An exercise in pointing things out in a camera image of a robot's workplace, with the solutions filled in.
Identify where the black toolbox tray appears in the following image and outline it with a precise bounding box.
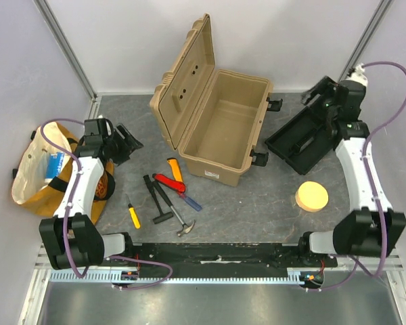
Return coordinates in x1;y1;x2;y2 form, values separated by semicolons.
265;107;332;175

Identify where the tan plastic toolbox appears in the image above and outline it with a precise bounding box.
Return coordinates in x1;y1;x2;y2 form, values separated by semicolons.
150;14;283;187

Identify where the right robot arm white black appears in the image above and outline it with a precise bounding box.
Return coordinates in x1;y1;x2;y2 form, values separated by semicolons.
296;76;406;267

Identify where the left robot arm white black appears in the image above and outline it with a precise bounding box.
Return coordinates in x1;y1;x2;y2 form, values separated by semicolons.
39;118;143;278

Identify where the red utility knife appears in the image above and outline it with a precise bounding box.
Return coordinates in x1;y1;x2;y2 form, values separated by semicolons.
153;173;186;193

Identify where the orange utility knife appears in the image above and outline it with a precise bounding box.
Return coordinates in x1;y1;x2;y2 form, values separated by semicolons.
167;157;183;183

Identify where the blue white packet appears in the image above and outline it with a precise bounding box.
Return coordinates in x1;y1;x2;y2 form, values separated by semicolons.
45;152;66;183

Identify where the black mallet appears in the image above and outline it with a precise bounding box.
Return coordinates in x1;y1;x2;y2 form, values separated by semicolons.
143;175;173;224

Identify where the yellow tote bag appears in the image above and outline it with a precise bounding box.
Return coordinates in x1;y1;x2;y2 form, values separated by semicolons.
12;122;115;224

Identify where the round yellow sponge disc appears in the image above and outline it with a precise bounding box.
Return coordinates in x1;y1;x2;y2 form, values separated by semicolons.
295;181;329;213

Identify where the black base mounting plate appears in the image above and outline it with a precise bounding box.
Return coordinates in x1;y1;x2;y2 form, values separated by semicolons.
124;243;338;269

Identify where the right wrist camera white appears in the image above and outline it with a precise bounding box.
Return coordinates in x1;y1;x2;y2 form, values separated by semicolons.
346;63;368;87

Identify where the yellow handle screwdriver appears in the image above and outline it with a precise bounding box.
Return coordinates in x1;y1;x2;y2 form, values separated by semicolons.
126;195;141;230

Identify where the blue handle screwdriver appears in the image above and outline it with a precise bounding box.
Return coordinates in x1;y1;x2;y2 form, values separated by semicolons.
179;193;202;212

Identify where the claw hammer black handle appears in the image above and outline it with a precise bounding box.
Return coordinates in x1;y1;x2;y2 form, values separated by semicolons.
152;180;196;237

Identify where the slotted cable duct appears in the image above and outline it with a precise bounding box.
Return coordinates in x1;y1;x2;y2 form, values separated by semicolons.
49;267;305;285

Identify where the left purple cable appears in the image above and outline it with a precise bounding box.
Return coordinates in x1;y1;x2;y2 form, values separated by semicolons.
40;117;174;291

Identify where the purple cable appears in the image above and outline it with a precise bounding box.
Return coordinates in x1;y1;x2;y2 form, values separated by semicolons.
40;117;174;291
299;61;406;293

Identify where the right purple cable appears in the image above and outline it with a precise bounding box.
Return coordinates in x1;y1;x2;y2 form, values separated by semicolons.
299;61;406;293

